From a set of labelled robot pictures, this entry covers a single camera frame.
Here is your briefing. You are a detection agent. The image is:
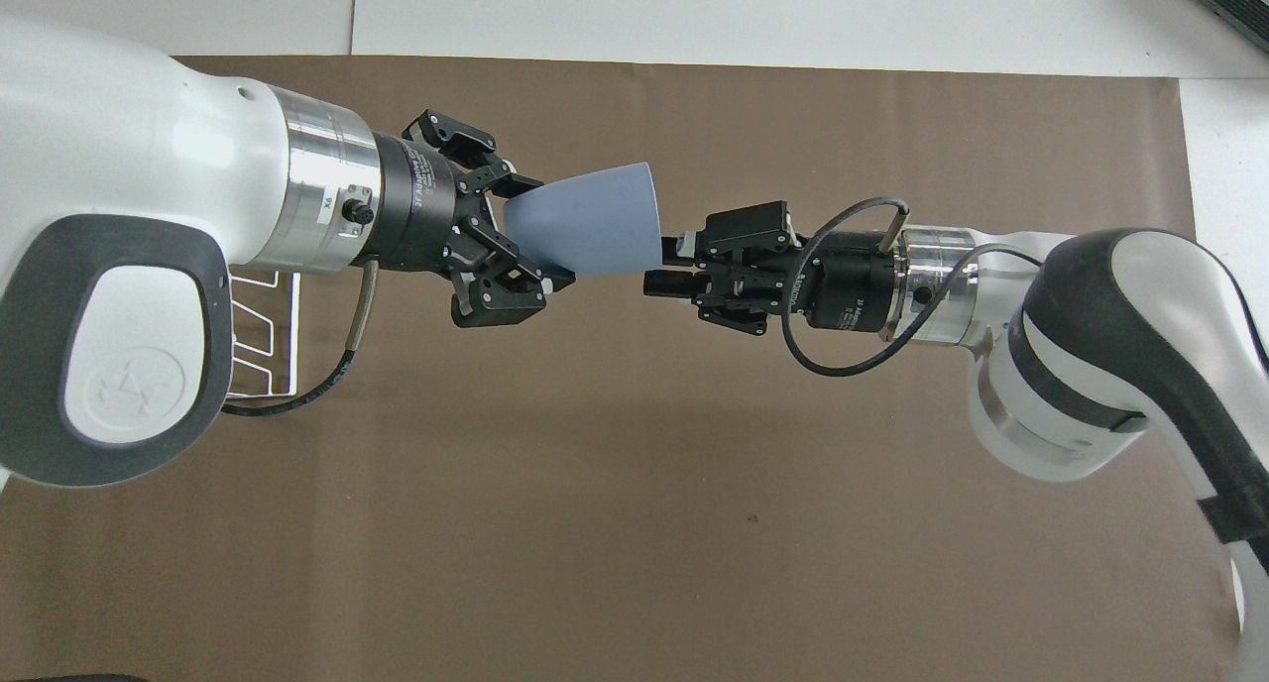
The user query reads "blue-grey cup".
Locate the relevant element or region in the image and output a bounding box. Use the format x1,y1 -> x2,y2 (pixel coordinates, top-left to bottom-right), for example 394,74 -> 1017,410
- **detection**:
503,161 -> 663,280

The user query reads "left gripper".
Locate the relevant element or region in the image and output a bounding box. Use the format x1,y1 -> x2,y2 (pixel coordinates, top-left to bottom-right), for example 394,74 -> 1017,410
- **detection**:
371,108 -> 577,329

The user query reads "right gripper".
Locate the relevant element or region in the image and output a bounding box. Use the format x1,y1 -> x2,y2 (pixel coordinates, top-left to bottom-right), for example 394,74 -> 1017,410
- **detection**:
641,200 -> 900,337

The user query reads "black cable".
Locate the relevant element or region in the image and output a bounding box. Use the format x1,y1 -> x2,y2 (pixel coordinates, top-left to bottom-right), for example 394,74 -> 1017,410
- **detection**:
222,259 -> 384,418
780,197 -> 1044,379

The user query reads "white wire cup holder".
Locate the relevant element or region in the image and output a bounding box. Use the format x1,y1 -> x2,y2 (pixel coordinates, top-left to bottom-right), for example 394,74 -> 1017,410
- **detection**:
225,270 -> 301,402

